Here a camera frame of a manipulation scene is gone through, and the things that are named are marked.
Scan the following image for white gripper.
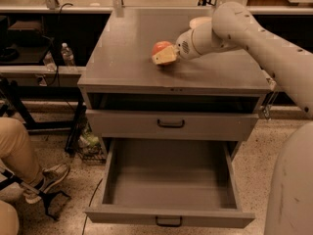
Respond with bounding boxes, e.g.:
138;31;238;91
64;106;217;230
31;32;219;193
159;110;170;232
152;29;200;66

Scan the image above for red apple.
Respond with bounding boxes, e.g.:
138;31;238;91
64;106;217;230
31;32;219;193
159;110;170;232
152;41;173;55

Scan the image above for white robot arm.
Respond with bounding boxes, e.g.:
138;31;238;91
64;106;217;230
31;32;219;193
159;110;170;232
152;2;313;235

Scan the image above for grey drawer cabinet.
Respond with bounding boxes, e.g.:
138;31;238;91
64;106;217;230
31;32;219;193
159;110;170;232
78;8;270;154

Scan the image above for closed grey upper drawer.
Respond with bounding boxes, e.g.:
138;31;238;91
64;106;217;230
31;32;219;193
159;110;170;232
86;110;258;141

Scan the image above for open grey lower drawer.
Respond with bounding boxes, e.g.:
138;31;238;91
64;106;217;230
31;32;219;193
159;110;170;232
86;139;255;228

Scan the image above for white bowl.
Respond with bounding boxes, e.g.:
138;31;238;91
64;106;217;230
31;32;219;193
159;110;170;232
189;17;212;29

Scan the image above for clear water bottle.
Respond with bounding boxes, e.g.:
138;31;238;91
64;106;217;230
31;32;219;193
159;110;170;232
43;52;57;72
61;43;75;67

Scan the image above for grey sneaker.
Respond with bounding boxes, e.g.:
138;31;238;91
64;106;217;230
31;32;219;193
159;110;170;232
23;164;70;205

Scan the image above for person leg in khaki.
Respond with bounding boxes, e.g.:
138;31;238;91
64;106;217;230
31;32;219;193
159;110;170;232
0;117;43;186

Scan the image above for black floor cable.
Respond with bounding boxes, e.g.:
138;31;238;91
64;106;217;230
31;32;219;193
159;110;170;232
81;178;104;235

